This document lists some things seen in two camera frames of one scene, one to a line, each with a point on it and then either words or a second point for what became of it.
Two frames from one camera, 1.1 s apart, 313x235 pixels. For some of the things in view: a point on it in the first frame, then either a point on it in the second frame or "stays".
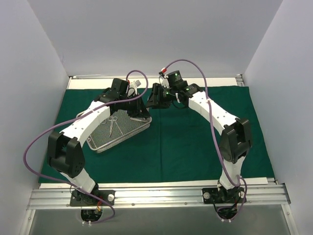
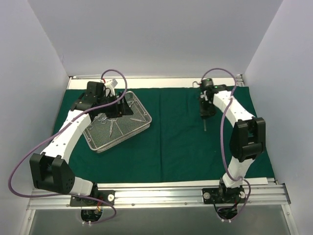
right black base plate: [213, 195] stays
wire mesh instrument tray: [119, 127] stays
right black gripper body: [158, 97] → [206, 113]
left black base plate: [79, 198] stays
